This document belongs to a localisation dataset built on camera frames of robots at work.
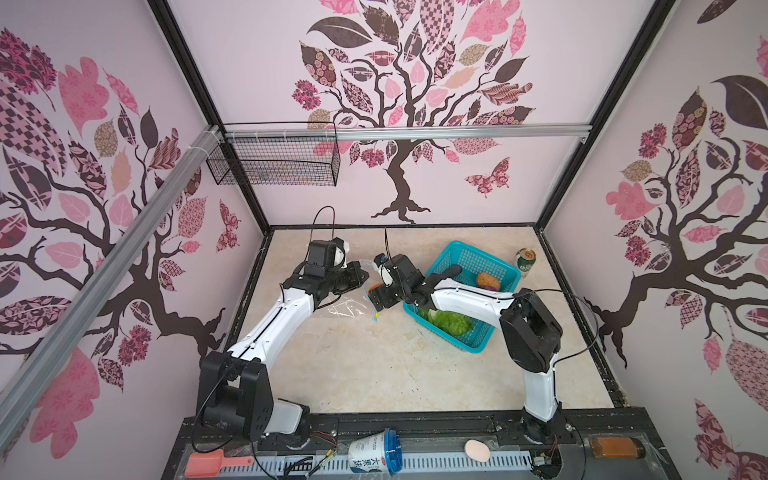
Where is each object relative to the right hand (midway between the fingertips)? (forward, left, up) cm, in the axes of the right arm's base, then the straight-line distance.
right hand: (379, 286), depth 91 cm
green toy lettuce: (-12, -21, -1) cm, 25 cm away
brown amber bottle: (-42, -54, -6) cm, 68 cm away
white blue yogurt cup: (-43, -1, -1) cm, 43 cm away
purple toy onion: (+2, -37, -5) cm, 37 cm away
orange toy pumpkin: (-4, +1, +6) cm, 7 cm away
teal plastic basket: (+13, -33, -6) cm, 36 cm away
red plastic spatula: (-44, +39, -7) cm, 60 cm away
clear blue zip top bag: (-5, +7, -3) cm, 9 cm away
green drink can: (+11, -49, 0) cm, 50 cm away
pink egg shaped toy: (-42, -24, -8) cm, 49 cm away
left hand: (-2, +2, +8) cm, 9 cm away
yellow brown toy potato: (+5, -36, -5) cm, 36 cm away
